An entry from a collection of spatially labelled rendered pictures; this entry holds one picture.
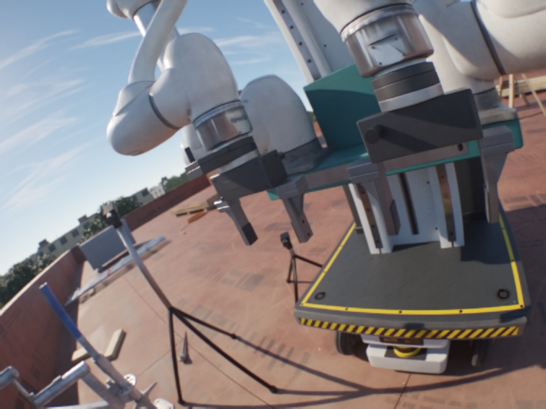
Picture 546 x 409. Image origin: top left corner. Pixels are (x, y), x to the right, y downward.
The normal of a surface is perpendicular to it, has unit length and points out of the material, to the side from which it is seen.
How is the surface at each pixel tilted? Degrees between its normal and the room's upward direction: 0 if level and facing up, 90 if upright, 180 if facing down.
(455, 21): 76
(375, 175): 90
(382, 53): 90
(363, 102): 90
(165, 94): 88
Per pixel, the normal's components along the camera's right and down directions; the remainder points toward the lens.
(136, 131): -0.06, 0.62
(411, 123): -0.56, 0.45
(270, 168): 0.73, -0.15
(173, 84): -0.30, 0.37
